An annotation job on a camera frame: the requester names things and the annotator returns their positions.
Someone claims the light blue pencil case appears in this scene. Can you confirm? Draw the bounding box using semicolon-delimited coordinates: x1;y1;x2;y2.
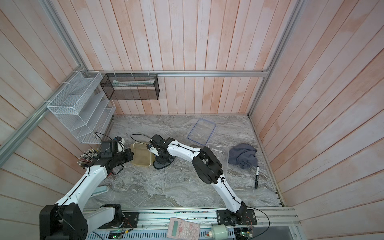
91;186;110;198

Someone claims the black mesh basket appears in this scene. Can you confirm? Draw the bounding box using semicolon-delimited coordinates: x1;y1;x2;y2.
101;73;160;101

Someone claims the grey cloth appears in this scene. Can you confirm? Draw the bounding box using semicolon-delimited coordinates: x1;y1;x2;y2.
228;144;258;170

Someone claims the red pencil cup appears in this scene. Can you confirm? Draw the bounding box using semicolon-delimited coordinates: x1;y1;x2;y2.
78;148;99;169

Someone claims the clear lunch box blue rim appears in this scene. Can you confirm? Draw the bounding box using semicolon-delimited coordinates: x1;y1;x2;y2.
206;143;229;177

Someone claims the white wire mesh shelf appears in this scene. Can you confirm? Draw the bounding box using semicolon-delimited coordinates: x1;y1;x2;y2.
48;71;116;145

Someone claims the blue cloth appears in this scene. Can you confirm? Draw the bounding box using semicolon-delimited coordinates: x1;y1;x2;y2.
153;156;176;170

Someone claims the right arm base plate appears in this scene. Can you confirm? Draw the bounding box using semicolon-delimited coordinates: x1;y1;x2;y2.
216;209;258;227

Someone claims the pink calculator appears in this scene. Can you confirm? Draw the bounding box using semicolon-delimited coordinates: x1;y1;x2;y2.
167;218;200;240

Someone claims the pale green tape roll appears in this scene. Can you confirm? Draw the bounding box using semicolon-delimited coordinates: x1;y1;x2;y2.
207;225;229;240

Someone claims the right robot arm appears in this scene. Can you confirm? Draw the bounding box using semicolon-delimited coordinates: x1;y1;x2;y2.
147;135;248;226

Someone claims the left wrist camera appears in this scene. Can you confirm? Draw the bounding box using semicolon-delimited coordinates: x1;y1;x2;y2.
114;137;125;152

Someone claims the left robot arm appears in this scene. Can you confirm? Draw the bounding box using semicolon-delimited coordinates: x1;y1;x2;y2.
39;137;134;240

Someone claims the black white marker pen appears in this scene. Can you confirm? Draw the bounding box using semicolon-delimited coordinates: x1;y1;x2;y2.
254;166;260;189

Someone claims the yellow lunch box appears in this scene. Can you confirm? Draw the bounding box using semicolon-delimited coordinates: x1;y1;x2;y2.
131;143;155;167

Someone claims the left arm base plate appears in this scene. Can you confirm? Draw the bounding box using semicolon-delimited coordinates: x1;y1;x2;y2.
99;212;139;229

